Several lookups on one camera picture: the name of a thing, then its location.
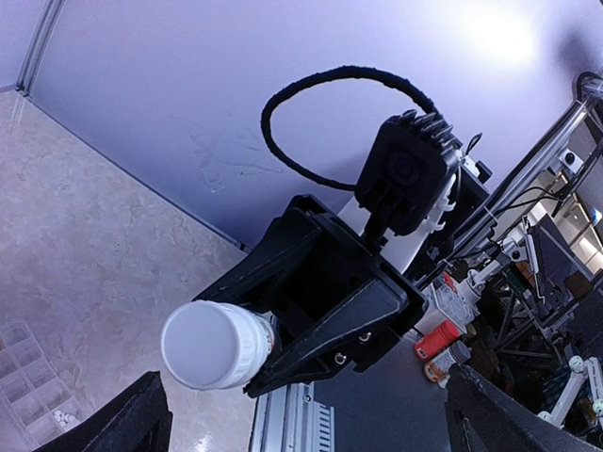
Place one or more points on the clear plastic pill organizer box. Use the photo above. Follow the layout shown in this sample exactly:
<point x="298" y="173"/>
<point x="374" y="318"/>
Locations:
<point x="31" y="389"/>

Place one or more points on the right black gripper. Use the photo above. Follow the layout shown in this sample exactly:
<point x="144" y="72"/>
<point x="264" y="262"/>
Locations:
<point x="338" y="302"/>

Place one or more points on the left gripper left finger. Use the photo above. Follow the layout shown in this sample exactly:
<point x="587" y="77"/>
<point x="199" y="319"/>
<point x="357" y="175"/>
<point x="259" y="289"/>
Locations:
<point x="137" y="419"/>

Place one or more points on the grey capped bottle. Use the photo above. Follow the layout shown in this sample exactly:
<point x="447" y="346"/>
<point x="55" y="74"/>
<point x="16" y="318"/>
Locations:
<point x="437" y="369"/>

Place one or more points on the white capped pill bottle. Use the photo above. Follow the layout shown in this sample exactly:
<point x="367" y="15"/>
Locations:
<point x="207" y="345"/>

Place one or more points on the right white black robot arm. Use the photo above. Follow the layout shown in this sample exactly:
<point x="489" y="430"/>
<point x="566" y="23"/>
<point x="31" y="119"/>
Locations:
<point x="414" y="256"/>

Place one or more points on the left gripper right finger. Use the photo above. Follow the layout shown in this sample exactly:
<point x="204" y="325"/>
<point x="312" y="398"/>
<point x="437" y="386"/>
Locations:
<point x="481" y="417"/>

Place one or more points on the left aluminium frame post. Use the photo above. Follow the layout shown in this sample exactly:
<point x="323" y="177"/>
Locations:
<point x="37" y="46"/>

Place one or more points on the orange capped bottle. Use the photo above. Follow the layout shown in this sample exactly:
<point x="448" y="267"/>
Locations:
<point x="437" y="340"/>

